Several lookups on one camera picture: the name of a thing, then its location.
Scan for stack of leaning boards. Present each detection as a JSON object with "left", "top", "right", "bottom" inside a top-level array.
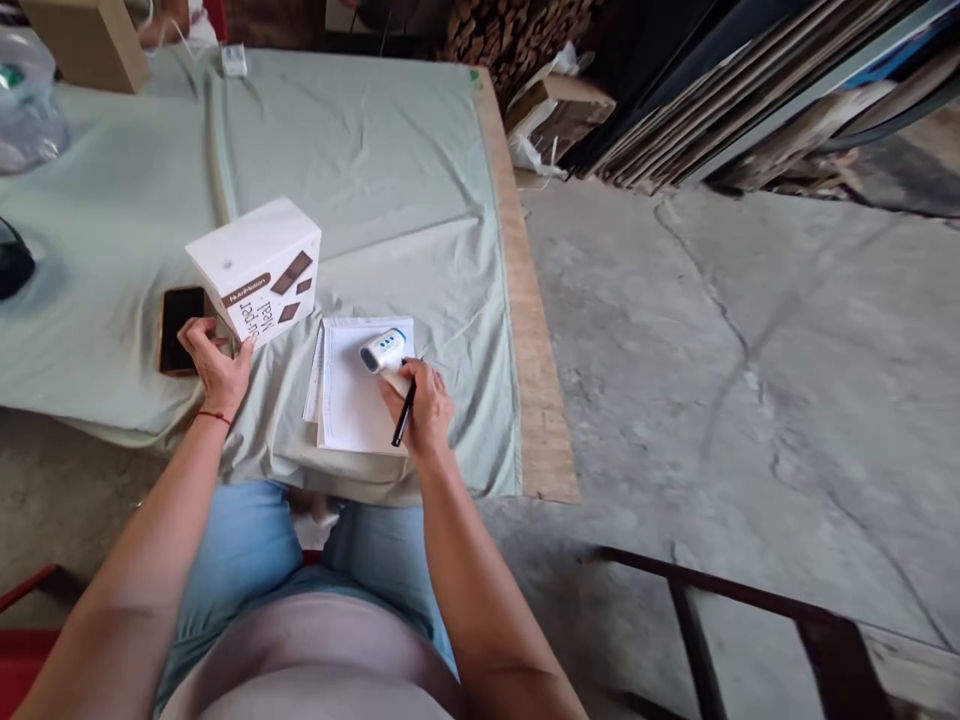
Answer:
[{"left": 560, "top": 0, "right": 960, "bottom": 198}]

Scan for person's right fingers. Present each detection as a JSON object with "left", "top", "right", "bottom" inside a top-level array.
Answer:
[{"left": 378, "top": 358, "right": 445, "bottom": 421}]

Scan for white box with chocolate print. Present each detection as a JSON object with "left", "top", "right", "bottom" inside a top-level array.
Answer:
[{"left": 184, "top": 196, "right": 323, "bottom": 362}]

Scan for white infrared thermometer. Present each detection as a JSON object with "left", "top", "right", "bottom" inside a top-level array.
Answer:
[{"left": 358, "top": 326, "right": 416, "bottom": 400}]

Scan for person's right hand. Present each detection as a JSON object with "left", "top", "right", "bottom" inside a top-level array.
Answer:
[{"left": 378, "top": 358, "right": 457, "bottom": 460}]

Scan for person's body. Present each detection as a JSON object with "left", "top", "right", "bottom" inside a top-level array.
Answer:
[{"left": 159, "top": 590, "right": 468, "bottom": 720}]

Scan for pile of firewood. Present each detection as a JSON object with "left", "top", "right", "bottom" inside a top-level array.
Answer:
[{"left": 445, "top": 0, "right": 595, "bottom": 95}]

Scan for red chair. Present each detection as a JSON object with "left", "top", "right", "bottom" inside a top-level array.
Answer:
[{"left": 0, "top": 562, "right": 64, "bottom": 720}]

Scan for black pen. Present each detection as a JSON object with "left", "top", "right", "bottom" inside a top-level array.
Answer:
[{"left": 389, "top": 356, "right": 427, "bottom": 450}]

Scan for stack of white paper sheets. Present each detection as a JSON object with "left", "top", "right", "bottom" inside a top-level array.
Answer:
[{"left": 301, "top": 314, "right": 418, "bottom": 458}]

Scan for open cardboard box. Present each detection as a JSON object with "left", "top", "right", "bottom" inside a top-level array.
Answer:
[{"left": 505, "top": 74, "right": 618, "bottom": 165}]

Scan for white cable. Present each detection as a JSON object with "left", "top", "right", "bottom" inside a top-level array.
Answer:
[{"left": 139, "top": 0, "right": 202, "bottom": 65}]

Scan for black smartphone in brown case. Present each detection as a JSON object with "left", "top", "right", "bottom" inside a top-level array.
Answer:
[{"left": 157, "top": 285, "right": 220, "bottom": 377}]

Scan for person's left hand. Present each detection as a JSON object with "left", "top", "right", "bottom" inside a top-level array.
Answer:
[{"left": 178, "top": 316, "right": 261, "bottom": 420}]

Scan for brown cardboard box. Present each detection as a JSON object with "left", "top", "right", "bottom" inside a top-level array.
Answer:
[{"left": 16, "top": 0, "right": 152, "bottom": 96}]

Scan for clear plastic bag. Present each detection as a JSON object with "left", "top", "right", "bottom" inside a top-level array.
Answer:
[{"left": 0, "top": 24, "right": 73, "bottom": 178}]

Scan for dark wooden frame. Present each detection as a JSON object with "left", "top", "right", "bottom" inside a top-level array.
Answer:
[{"left": 595, "top": 545, "right": 960, "bottom": 720}]

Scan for black rounded object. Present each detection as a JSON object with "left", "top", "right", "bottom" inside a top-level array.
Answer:
[{"left": 0, "top": 215, "right": 38, "bottom": 302}]

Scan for white plastic bag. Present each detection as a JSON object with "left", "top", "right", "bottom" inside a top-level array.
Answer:
[{"left": 508, "top": 41, "right": 580, "bottom": 183}]

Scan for wooden table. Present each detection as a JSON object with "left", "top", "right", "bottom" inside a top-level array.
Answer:
[{"left": 466, "top": 64, "right": 583, "bottom": 505}]

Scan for person's legs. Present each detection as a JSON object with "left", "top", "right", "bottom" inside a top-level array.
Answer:
[{"left": 152, "top": 479, "right": 460, "bottom": 680}]

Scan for pale green cloth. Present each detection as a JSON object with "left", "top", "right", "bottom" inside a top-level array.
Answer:
[{"left": 0, "top": 47, "right": 524, "bottom": 505}]

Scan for person's left fingers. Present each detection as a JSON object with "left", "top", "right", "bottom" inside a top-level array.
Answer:
[{"left": 178, "top": 316, "right": 231, "bottom": 358}]

